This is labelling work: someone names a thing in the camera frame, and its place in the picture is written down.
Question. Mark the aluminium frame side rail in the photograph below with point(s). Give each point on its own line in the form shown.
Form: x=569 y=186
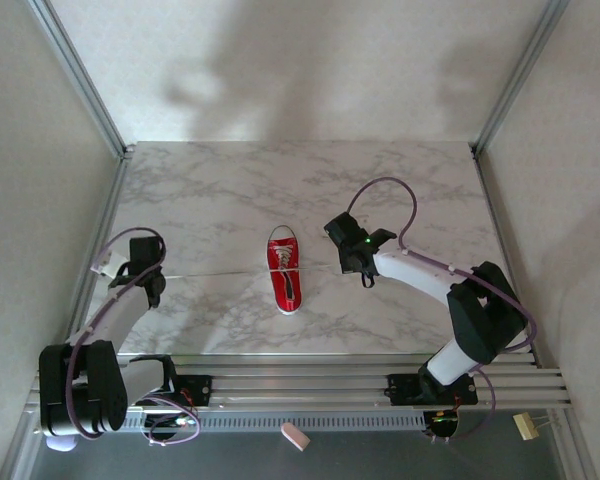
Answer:
x=100 y=235
x=500 y=240

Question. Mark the pink eraser block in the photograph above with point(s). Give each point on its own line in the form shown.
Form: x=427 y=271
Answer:
x=296 y=436

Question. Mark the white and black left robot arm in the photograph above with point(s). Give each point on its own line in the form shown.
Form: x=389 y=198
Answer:
x=120 y=315

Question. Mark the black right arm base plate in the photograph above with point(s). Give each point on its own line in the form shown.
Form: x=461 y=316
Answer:
x=400 y=387

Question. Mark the red canvas sneaker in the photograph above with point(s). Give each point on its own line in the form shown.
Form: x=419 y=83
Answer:
x=287 y=297

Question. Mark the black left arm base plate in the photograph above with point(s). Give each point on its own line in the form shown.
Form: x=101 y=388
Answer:
x=200 y=387

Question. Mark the beige binder clip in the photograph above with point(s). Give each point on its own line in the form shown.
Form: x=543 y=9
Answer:
x=526 y=426

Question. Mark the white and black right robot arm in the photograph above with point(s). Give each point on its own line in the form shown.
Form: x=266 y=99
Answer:
x=410 y=272

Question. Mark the right arm base electronics board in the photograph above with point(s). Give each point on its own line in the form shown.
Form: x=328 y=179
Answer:
x=442 y=422

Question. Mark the aluminium frame corner post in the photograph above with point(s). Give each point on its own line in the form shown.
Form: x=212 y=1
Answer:
x=520 y=75
x=80 y=75

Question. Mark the lavender oval eraser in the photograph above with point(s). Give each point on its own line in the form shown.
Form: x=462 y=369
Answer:
x=60 y=445

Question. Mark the aluminium frame cross rails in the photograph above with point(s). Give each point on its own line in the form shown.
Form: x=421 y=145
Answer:
x=300 y=380

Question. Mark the left arm base electronics board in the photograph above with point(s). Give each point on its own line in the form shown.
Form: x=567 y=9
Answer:
x=175 y=422

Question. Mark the white shoelace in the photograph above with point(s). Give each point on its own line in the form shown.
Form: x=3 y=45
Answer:
x=281 y=250

